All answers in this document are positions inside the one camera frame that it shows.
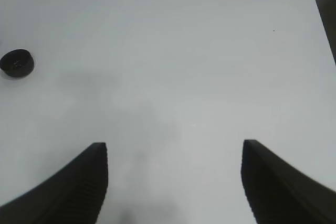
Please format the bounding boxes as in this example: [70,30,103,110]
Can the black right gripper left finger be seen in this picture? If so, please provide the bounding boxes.
[1,142,108,223]

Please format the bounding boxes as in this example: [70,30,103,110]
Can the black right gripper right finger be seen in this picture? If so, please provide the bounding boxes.
[240,140,335,223]

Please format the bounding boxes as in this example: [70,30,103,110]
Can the small black teacup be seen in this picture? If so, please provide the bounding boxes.
[1,49,35,78]

